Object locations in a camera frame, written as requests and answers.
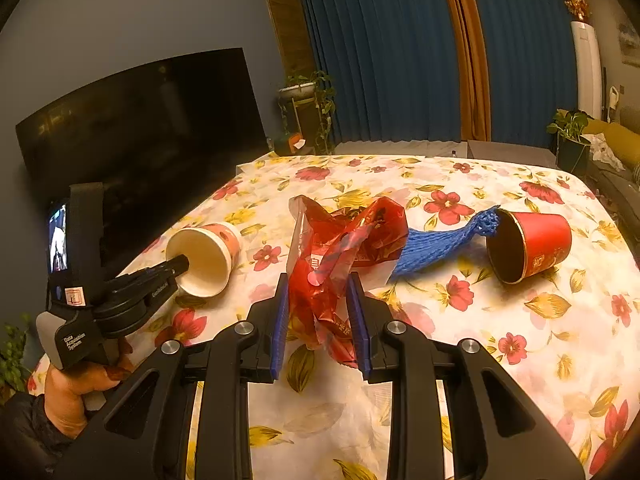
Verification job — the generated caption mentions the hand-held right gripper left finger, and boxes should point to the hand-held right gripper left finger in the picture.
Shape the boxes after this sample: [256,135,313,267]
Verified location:
[55,272,291,480]

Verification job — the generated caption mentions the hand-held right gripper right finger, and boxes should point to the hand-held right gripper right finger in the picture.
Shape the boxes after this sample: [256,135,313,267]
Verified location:
[346,272,586,480]

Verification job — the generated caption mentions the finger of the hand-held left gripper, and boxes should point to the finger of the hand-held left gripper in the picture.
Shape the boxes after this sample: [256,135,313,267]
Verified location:
[119,254,191,283]

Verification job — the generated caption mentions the white paper cup red print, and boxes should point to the white paper cup red print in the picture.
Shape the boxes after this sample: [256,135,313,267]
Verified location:
[165,222,244,299]

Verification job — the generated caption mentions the red plastic bag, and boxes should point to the red plastic bag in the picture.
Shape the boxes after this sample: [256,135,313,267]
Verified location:
[287,195,410,369]

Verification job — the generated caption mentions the person's left forearm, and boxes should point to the person's left forearm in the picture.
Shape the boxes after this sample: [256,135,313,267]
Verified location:
[0,391,99,480]

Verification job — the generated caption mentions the person's left hand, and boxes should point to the person's left hand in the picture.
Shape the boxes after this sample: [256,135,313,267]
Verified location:
[44,337,136,440]

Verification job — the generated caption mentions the green leafy plant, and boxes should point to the green leafy plant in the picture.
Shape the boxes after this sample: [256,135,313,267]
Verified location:
[0,314,34,397]

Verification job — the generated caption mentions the blue foam net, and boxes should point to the blue foam net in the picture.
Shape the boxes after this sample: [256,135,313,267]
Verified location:
[387,206,501,284]

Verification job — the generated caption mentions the black flat television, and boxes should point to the black flat television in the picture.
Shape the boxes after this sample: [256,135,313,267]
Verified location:
[15,47,271,282]

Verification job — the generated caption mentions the floral tablecloth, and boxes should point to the floral tablecloth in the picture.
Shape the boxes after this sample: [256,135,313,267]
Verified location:
[27,152,640,480]

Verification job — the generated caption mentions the wooden plant stand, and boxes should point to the wooden plant stand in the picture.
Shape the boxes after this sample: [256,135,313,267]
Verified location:
[292,100,326,154]

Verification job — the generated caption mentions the trailing plant in white pot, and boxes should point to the trailing plant in white pot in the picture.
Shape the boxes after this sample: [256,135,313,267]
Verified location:
[277,70,337,156]

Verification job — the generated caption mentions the green plant in dark pot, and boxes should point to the green plant in dark pot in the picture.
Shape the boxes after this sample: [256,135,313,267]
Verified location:
[546,109,594,177]

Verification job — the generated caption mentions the blue curtain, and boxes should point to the blue curtain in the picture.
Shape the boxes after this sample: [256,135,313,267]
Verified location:
[297,0,469,146]
[465,0,582,142]

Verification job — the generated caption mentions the orange curtain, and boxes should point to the orange curtain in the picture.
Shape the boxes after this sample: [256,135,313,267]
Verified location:
[434,0,494,142]

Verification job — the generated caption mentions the grey fabric sofa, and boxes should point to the grey fabric sofa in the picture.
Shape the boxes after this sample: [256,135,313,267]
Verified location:
[582,117,640,243]

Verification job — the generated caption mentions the white cloth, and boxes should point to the white cloth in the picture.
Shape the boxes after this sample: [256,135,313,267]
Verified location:
[589,134,627,171]

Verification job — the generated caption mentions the yellow cushion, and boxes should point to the yellow cushion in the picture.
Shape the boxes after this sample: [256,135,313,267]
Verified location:
[582,119,640,167]

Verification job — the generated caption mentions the white standing air conditioner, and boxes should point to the white standing air conditioner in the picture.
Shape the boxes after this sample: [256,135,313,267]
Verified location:
[570,21,602,119]

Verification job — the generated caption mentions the red and gold artificial flowers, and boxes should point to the red and gold artificial flowers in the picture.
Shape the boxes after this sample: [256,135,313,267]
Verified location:
[564,0,592,24]

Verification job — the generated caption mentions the small landscape painting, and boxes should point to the small landscape painting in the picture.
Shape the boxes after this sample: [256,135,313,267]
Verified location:
[619,22,640,69]

